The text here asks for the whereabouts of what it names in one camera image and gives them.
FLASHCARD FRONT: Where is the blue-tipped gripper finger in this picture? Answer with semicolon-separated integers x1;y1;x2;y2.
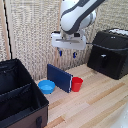
57;47;64;57
72;49;78;59

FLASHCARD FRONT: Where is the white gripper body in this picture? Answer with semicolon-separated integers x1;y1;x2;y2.
50;30;88;51

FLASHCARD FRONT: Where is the black air fryer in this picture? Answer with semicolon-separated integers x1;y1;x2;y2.
86;28;128;81

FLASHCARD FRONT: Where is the dark blue flat box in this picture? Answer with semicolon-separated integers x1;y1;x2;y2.
46;63;74;94

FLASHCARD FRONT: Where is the red plastic cup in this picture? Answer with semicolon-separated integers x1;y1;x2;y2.
70;76;84;93

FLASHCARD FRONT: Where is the woven folding screen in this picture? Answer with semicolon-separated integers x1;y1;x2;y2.
0;0;128;81

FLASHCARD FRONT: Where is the blue plastic bowl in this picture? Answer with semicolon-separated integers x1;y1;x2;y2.
37;79;57;95

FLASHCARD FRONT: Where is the black fabric storage box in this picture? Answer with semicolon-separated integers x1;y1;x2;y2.
0;58;50;128

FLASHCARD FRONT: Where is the black fryer handle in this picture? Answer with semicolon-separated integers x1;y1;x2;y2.
99;54;108;69

